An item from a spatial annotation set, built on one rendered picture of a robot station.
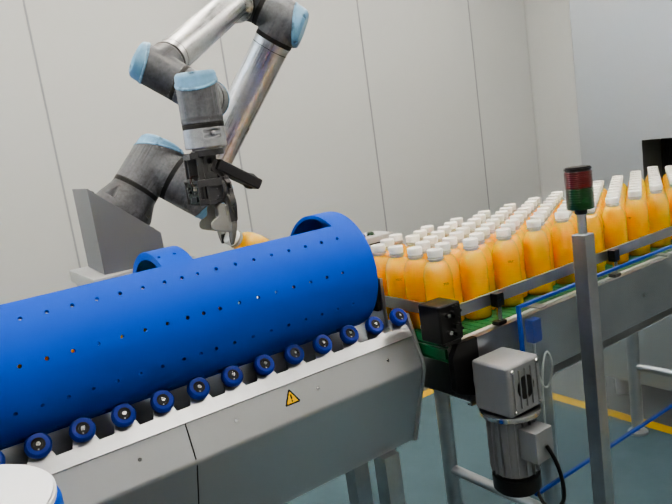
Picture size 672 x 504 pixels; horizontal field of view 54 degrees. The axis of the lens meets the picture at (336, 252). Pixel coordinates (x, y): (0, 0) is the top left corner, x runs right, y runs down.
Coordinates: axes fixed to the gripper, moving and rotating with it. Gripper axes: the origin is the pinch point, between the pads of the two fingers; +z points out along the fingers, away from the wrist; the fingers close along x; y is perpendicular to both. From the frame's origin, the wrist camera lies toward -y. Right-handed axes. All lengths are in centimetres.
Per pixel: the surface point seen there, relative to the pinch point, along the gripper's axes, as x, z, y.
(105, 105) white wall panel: -271, -54, -65
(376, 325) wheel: 16.5, 25.1, -25.7
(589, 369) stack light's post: 42, 44, -69
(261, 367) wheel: 16.6, 25.5, 5.5
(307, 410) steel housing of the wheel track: 19.5, 37.0, -2.2
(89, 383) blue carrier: 18.9, 17.0, 39.9
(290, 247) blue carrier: 15.5, 2.5, -6.2
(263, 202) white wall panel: -268, 20, -159
